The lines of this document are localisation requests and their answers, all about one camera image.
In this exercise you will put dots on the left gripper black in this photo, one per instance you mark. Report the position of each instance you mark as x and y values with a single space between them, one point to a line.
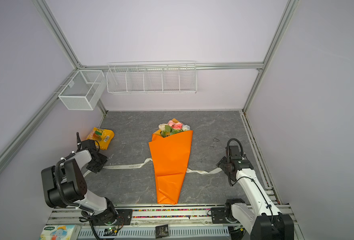
104 159

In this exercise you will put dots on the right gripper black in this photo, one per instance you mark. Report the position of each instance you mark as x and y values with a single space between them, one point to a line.
222 163

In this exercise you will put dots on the white ribbon gold lettering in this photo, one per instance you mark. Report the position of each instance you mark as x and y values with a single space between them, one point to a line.
138 166

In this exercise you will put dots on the white fake rose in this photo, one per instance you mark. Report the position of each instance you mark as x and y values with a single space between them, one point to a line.
186 128

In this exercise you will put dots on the orange wrapping paper sheet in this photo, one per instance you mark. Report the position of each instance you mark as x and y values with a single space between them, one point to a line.
170 157

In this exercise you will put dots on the dark pink fake rose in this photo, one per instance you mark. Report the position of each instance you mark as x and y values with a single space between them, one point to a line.
177 126

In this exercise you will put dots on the cream fake rose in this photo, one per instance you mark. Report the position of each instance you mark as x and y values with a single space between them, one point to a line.
163 130

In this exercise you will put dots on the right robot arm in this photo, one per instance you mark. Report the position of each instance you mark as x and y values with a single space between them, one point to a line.
264 221

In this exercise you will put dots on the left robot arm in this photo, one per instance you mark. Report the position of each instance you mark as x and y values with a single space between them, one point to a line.
65 186

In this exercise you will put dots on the yellow snack bag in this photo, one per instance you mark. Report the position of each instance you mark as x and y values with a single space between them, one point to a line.
102 137

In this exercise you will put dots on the white mesh box basket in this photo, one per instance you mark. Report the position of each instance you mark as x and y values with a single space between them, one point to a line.
84 90

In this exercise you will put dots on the tissue pack with elephant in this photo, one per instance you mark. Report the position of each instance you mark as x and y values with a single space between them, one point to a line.
60 232

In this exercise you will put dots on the black box centre front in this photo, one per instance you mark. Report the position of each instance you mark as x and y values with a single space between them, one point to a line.
162 231

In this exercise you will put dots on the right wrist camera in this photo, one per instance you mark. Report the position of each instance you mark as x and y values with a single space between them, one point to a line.
234 152

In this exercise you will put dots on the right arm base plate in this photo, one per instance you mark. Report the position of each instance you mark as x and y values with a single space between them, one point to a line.
221 215

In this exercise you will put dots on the aluminium front rail frame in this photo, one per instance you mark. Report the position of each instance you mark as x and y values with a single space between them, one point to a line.
149 216

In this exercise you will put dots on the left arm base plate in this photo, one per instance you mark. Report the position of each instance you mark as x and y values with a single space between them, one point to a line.
123 217

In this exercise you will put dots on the white slotted cable duct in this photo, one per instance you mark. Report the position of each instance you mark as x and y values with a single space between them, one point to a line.
173 233

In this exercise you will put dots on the white wire wall shelf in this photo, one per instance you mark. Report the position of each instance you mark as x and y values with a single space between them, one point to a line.
152 77

